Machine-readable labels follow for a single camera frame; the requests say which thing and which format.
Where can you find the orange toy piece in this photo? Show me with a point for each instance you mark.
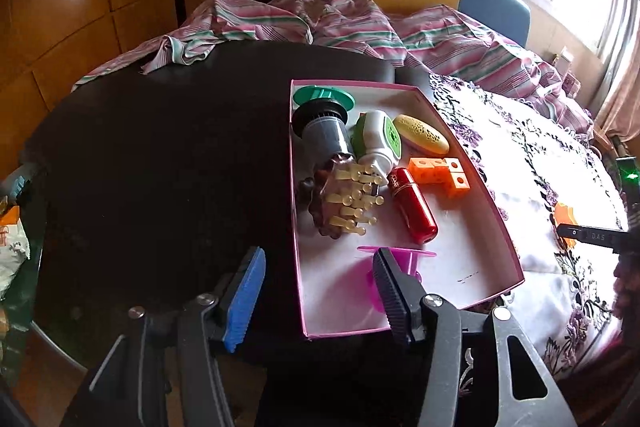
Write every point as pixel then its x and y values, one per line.
pixel 565 214

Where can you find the yellow oval case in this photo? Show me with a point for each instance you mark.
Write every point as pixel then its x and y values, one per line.
pixel 420 134

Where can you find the orange toy cubes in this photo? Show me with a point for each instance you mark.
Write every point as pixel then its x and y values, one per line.
pixel 440 172

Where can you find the white orange snack bag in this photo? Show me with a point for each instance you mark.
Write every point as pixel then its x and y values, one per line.
pixel 10 247

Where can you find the white embroidered floral tablecloth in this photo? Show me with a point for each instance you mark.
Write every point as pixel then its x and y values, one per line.
pixel 530 207

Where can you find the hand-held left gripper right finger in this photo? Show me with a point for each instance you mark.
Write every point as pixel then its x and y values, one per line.
pixel 395 297

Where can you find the black grey cylinder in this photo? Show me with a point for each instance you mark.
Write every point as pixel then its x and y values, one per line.
pixel 325 132

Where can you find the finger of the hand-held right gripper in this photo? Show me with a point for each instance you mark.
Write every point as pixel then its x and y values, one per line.
pixel 590 236

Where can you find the pink small carton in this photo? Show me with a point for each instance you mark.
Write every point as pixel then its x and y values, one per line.
pixel 572 85

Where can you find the green white plug-in device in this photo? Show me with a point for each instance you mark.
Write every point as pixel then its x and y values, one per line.
pixel 377 139

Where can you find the brown massage comb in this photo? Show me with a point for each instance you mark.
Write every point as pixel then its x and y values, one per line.
pixel 340 202

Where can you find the white small carton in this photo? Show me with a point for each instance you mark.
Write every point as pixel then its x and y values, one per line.
pixel 562 57

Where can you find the wooden wardrobe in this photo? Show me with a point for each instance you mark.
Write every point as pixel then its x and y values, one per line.
pixel 75 7

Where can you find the pink cardboard box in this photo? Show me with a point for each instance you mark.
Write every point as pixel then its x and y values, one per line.
pixel 450 257

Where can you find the pink green striped blanket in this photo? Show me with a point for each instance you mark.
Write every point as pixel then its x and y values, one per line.
pixel 450 37

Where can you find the red metal tube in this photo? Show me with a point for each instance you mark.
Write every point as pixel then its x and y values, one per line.
pixel 412 204

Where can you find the green plastic spool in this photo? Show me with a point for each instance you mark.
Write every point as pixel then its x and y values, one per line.
pixel 320 96

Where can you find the magenta plastic spool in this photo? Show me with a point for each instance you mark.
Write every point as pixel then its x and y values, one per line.
pixel 415 257

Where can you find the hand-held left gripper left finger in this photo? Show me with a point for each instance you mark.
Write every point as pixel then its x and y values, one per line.
pixel 245 302

